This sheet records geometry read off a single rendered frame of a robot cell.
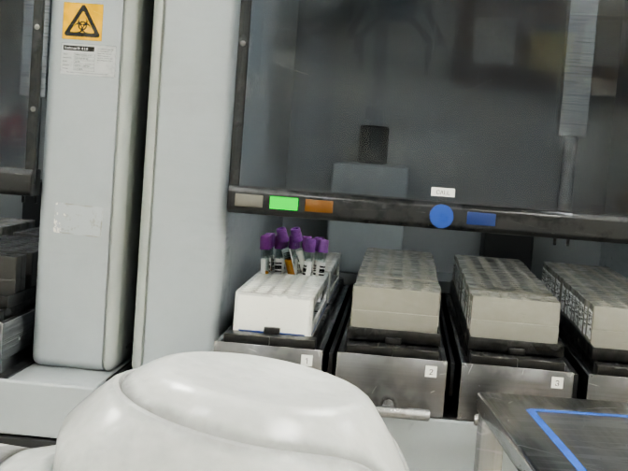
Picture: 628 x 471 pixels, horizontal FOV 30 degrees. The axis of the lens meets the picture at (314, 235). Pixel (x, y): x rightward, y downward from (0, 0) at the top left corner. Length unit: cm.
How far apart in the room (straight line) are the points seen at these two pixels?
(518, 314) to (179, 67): 54
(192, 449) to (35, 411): 112
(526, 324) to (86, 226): 58
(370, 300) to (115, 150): 39
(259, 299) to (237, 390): 104
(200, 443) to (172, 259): 114
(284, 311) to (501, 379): 28
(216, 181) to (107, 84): 19
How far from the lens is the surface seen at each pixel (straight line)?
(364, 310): 151
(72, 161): 157
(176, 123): 154
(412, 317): 151
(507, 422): 110
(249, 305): 148
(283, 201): 149
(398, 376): 145
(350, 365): 145
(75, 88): 157
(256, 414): 42
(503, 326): 152
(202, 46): 154
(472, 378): 145
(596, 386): 147
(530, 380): 145
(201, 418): 42
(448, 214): 147
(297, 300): 147
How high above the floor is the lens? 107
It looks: 5 degrees down
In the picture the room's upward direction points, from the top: 4 degrees clockwise
